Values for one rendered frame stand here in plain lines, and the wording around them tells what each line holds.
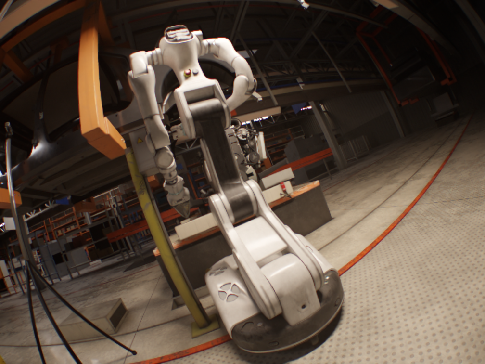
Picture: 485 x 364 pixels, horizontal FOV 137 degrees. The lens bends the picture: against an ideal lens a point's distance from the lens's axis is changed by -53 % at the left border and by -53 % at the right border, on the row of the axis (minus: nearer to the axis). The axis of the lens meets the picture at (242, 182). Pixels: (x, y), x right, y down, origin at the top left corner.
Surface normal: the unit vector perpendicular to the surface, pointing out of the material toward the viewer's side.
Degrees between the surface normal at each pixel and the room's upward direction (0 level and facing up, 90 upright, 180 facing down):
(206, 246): 90
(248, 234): 40
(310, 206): 90
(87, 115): 90
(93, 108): 90
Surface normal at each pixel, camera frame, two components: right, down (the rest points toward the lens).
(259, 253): -0.12, -0.81
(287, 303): 0.15, -0.11
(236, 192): 0.00, -0.64
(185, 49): 0.43, 0.41
